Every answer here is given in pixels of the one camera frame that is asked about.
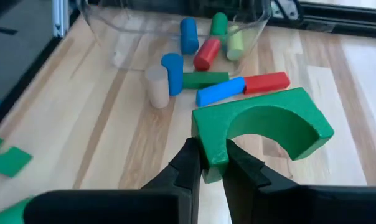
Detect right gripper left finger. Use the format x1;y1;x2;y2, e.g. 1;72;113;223
22;137;204;224

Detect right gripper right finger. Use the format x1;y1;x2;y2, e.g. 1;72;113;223
221;139;376;224

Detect green arch block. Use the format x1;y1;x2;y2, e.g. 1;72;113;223
190;86;335;184
0;131;34;179

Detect red cylinder block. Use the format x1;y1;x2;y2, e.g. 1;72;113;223
192;37;222;72

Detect blue cylinder block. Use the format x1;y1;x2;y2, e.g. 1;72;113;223
179;17;200;56
160;52;185;97

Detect natural wood cylinder block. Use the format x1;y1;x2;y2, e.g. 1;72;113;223
144;65;171;110

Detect red rectangular block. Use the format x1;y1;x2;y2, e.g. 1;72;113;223
243;71;291;95

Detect blue rectangular block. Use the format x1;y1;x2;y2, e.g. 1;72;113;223
195;76;247;108

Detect green rectangular block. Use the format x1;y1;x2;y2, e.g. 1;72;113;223
182;71;230;90

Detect clear plastic bin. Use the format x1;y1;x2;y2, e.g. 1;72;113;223
77;0;273;74

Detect silver aluminium extrusion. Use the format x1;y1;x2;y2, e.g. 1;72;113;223
52;0;71;39

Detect silver corner bracket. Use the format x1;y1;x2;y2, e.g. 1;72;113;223
271;0;301;20

